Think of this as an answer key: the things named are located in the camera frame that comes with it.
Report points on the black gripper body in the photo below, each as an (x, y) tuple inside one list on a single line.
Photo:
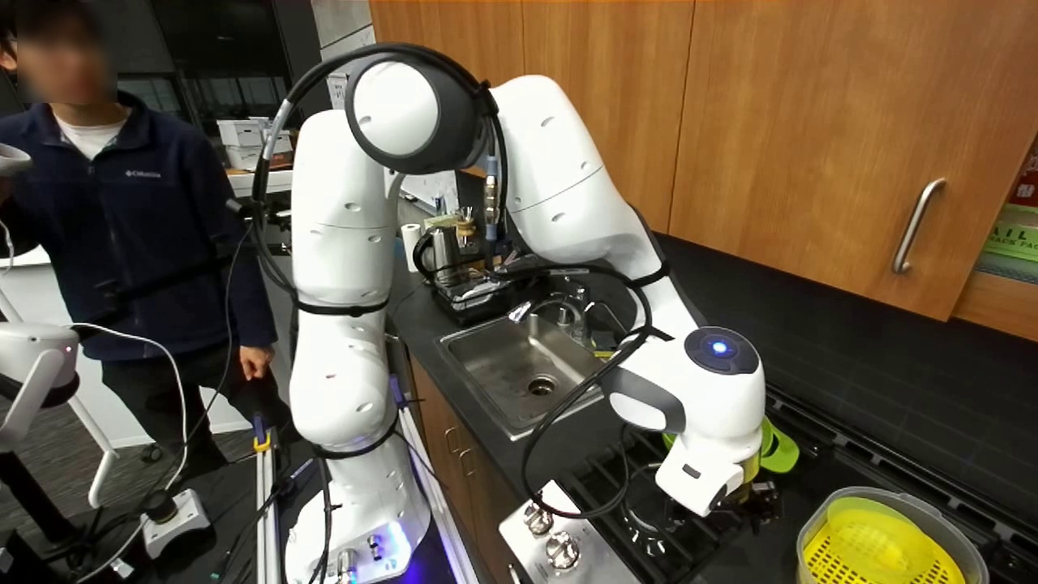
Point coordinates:
[(750, 493)]

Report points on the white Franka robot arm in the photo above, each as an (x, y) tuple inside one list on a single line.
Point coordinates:
[(334, 237)]

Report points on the green plastic bowl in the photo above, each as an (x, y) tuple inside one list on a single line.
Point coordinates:
[(781, 448)]

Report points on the yellow strainer bowl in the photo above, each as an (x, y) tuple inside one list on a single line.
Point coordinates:
[(888, 540)]

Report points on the black stove top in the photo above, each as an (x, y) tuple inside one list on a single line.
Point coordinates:
[(651, 531)]

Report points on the silver stove knob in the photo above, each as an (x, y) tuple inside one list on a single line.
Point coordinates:
[(558, 552), (538, 519)]

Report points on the chrome faucet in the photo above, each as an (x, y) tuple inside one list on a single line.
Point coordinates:
[(557, 309)]

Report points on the stainless steel sink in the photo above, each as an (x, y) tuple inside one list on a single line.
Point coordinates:
[(507, 375)]

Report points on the green paper sign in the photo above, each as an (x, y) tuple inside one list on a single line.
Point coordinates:
[(1010, 245)]

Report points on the white boxes on shelf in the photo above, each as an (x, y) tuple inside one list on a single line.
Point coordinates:
[(239, 140)]

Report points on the person in dark jacket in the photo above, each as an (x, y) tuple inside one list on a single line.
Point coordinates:
[(117, 216)]

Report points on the wooden wall cabinets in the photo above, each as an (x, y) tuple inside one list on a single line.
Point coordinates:
[(845, 107)]

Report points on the aluminium rail with yellow clip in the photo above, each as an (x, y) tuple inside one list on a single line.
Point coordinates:
[(264, 519)]

